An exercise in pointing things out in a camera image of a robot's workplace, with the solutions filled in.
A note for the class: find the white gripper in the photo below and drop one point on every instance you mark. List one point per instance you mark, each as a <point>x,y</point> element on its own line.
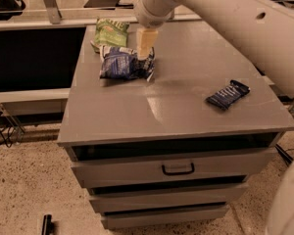
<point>151,20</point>

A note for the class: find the blue chip bag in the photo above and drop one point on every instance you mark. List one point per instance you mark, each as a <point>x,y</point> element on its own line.
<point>123,63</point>

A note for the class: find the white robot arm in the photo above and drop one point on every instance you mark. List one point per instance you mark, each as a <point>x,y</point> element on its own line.
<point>261,30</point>

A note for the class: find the green jalapeno chip bag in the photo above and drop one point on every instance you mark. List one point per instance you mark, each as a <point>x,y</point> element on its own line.
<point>109,32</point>

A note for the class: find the dark platform behind glass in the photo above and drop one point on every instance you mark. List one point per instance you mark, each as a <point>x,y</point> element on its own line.
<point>109,4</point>

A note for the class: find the dark blue snack bar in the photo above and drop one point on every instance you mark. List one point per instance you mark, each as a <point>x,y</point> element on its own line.
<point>229,95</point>

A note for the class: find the grey drawer cabinet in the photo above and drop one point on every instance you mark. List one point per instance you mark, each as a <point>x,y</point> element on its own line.
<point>168,114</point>

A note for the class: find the metal glass railing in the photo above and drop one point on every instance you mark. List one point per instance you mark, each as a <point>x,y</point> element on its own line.
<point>39,14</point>

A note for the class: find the top grey drawer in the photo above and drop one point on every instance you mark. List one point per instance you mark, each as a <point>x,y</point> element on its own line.
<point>147,169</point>

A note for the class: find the grey drawer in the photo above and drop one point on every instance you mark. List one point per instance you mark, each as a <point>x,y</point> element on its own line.
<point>147,169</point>
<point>147,218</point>
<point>167,198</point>

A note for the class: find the middle grey drawer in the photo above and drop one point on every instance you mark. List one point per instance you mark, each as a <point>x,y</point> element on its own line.
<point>167,198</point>

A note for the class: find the bottom grey drawer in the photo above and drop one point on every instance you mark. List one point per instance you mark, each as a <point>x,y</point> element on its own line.
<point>147,218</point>

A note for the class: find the black cylindrical floor object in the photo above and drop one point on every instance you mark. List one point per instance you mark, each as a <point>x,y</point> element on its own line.
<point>47,225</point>

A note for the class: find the black drawer handle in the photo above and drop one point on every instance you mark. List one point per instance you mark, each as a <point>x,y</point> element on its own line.
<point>178,169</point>

